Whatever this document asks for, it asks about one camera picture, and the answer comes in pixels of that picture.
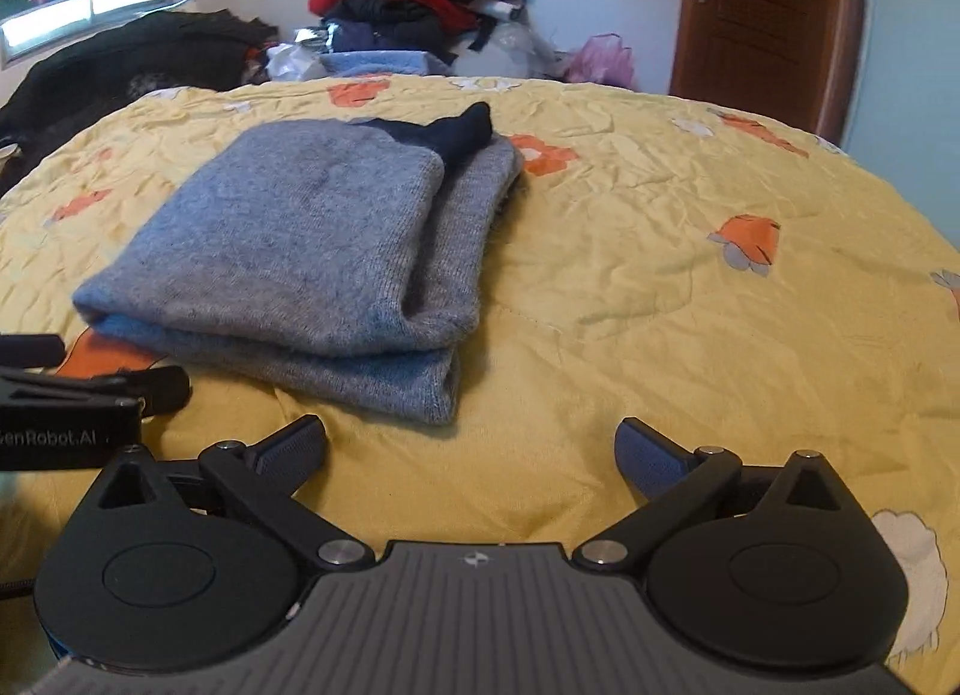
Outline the grey and navy knit sweater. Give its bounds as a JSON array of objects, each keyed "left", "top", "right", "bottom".
[{"left": 73, "top": 102, "right": 521, "bottom": 425}]

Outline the black coat pile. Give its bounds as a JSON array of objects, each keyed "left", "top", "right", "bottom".
[{"left": 2, "top": 10, "right": 278, "bottom": 191}]

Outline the yellow carrot print bed sheet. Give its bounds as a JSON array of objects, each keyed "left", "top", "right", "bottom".
[{"left": 2, "top": 76, "right": 958, "bottom": 693}]

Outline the white crumpled plastic bag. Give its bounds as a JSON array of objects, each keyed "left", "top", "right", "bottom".
[{"left": 267, "top": 44, "right": 327, "bottom": 83}]

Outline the light blue folded knit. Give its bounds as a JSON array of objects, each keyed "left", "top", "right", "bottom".
[{"left": 319, "top": 50, "right": 451, "bottom": 78}]

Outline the navy garment in pile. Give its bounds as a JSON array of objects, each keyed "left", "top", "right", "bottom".
[{"left": 320, "top": 0, "right": 452, "bottom": 62}]

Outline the grey plastic bag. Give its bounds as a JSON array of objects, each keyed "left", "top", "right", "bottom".
[{"left": 451, "top": 21, "right": 560, "bottom": 80}]

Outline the pink plastic bag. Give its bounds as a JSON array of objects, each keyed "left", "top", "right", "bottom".
[{"left": 565, "top": 32, "right": 636, "bottom": 89}]

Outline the brown wooden door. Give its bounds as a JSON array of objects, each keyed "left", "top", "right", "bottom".
[{"left": 670, "top": 0, "right": 866, "bottom": 143}]

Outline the window frame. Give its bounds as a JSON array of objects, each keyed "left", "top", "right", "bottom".
[{"left": 2, "top": 0, "right": 195, "bottom": 68}]

